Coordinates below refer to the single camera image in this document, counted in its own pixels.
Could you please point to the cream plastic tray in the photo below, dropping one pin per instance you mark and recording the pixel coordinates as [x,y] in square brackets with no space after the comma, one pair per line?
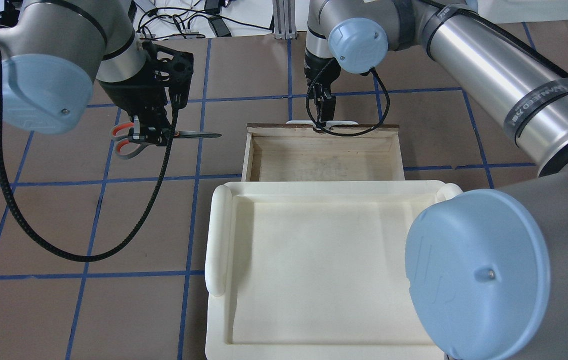
[315,270]

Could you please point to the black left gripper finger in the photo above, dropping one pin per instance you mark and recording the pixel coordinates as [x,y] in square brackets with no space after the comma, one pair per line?
[157,131]
[135,131]

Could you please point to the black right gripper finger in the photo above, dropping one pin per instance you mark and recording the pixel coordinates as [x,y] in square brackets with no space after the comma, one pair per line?
[328,105]
[316,97]

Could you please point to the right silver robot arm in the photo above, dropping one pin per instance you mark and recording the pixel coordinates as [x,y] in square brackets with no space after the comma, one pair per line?
[516,88]

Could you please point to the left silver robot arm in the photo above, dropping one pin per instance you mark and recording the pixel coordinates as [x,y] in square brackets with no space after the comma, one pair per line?
[58,48]

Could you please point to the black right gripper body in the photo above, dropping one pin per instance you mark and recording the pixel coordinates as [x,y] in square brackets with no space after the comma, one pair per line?
[322,70]

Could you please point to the aluminium frame post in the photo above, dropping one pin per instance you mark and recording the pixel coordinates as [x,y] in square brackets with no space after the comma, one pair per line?
[284,22]

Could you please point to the orange grey handled scissors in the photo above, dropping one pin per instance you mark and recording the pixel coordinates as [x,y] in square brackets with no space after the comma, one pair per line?
[127,150]

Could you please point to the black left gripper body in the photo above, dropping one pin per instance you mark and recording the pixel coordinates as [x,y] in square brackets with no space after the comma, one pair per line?
[131,97]

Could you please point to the brown paper table mat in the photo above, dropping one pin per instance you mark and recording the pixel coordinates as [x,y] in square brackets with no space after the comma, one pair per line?
[149,301]

